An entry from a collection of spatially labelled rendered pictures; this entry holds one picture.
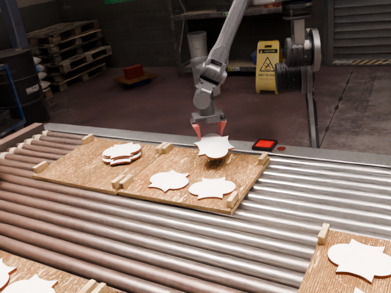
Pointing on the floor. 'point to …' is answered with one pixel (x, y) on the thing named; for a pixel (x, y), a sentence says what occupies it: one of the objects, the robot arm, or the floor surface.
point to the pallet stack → (68, 52)
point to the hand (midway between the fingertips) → (210, 136)
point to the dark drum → (22, 86)
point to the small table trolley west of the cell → (17, 124)
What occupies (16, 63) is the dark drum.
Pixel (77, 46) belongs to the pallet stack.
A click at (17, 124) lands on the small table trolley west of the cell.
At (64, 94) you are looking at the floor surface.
